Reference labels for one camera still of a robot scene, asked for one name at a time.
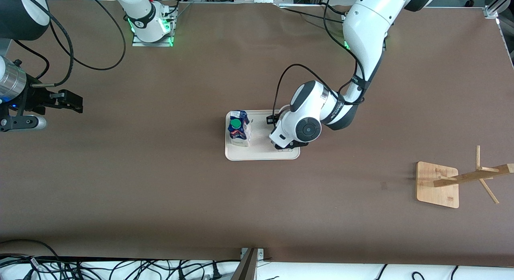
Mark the blue milk carton green cap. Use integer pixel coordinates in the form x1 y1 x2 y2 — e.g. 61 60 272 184
227 110 253 147

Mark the white tray with rabbit print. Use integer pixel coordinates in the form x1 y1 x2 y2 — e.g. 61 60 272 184
225 109 300 161

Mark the wooden mug stand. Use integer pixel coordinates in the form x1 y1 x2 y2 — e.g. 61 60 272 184
416 145 514 208

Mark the aluminium corner profile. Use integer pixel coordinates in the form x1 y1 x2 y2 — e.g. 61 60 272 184
484 0 514 18

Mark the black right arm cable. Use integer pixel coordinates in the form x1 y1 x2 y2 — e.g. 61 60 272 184
14 0 127 88

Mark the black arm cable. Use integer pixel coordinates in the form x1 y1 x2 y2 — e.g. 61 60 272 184
272 0 367 118
14 0 127 88

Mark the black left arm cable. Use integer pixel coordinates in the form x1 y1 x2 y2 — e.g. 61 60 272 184
272 0 367 118

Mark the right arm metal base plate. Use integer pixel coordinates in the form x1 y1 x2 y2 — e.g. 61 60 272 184
133 13 174 47

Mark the black base power cable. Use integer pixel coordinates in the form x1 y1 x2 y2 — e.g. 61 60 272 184
281 6 346 23

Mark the thick black looped cable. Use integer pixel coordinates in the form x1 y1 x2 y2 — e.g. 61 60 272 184
0 239 61 280

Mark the aluminium table edge bracket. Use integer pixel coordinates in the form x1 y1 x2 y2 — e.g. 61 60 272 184
240 248 265 280

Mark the black cable with plug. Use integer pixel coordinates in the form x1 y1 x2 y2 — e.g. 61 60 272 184
207 261 225 280

